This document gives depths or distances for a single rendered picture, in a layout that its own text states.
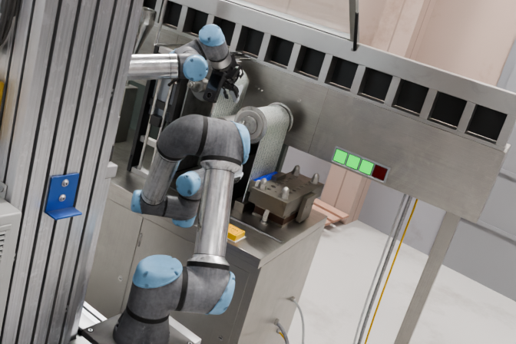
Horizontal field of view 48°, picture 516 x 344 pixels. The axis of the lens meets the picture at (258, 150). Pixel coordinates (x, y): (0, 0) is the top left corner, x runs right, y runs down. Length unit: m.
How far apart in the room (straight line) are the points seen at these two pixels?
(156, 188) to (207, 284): 0.40
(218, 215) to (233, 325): 0.73
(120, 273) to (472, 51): 3.43
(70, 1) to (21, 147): 0.31
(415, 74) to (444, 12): 2.69
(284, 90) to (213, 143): 1.02
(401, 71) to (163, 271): 1.33
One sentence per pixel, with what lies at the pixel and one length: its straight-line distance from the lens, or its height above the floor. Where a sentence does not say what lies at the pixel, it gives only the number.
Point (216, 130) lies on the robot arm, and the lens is 1.63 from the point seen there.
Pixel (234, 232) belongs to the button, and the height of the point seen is 0.92.
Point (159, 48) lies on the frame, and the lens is 2.37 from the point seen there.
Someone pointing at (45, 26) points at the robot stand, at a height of 1.60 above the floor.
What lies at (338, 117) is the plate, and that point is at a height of 1.34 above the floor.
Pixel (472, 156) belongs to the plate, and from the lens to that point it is 2.40.
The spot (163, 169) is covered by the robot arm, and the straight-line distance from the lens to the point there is 1.75.
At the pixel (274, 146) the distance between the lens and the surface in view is 2.44.
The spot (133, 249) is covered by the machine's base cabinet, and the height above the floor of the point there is 0.67.
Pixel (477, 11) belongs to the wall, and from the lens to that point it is 5.00.
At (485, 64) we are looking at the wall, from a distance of 4.95.
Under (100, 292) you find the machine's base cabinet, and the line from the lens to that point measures 2.59.
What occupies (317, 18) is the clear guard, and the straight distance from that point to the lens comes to 2.53.
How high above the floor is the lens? 1.81
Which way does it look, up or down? 16 degrees down
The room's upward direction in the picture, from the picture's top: 16 degrees clockwise
